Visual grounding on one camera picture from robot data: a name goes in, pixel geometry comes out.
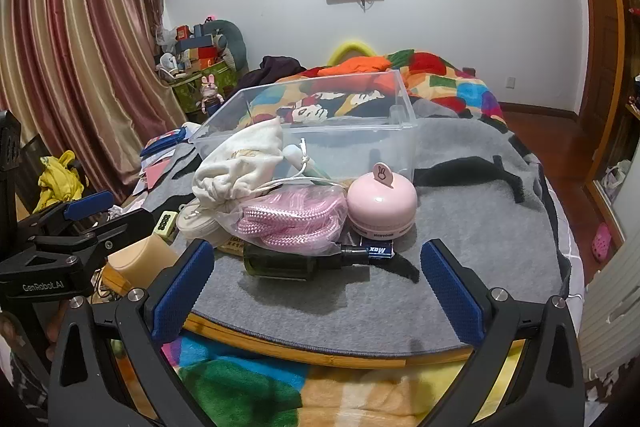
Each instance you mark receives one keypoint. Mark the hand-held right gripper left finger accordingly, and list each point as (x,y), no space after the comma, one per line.
(182,292)

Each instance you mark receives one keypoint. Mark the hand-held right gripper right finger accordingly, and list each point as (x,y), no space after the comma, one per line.
(450,292)

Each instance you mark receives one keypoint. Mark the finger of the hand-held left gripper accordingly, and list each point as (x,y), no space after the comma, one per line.
(125,227)
(90,204)

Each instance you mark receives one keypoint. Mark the beige cylinder candle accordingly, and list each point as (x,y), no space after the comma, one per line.
(142,259)

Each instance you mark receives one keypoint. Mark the white round tin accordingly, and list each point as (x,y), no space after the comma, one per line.
(197,224)

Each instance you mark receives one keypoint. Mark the dark green spray bottle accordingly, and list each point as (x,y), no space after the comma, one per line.
(280,262)

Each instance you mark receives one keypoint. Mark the pink round bunny case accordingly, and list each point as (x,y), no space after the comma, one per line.
(380,207)

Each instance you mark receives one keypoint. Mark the clear plastic storage box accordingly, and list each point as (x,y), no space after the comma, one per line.
(350,147)

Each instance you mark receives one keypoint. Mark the yellow cloth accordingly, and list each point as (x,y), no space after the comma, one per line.
(57,182)

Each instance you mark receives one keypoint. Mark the pink paper sheet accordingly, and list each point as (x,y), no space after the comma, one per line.
(160,171)

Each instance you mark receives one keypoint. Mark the grey round mat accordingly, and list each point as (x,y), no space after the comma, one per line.
(475,217)

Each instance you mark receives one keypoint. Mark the blue black battery pack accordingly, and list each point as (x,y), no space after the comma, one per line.
(380,249)

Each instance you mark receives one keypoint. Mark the blue notebook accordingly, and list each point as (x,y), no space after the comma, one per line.
(165,142)

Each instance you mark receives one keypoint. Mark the green storage box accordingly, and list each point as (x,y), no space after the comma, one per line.
(187,94)

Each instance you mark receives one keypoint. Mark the pink bunny toy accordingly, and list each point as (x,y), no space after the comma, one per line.
(210,94)

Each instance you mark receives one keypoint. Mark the pink clog shoe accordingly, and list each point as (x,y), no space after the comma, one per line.
(601,241)

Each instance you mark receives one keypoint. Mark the white ribbed panel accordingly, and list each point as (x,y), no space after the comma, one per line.
(615,307)

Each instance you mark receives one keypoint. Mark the striped red gold curtains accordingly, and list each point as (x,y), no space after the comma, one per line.
(75,32)

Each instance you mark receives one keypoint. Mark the small white teal bottle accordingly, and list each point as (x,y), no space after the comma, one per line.
(307,164)

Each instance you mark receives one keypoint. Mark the stack of colourful boxes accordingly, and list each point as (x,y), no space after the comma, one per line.
(200,52)

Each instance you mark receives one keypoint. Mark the white plastic bag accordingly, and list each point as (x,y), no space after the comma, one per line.
(617,177)

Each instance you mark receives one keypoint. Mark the grey green bolster pillow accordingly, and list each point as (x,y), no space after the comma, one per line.
(235,42)

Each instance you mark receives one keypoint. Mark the dark purple cloth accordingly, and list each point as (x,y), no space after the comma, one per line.
(275,69)

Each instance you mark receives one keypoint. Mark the orange cloth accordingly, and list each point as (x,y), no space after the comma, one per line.
(355,66)

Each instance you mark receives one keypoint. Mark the yellow hoop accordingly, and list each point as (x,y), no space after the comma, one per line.
(345,44)

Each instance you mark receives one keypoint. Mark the wooden wardrobe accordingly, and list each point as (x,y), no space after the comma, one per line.
(605,57)

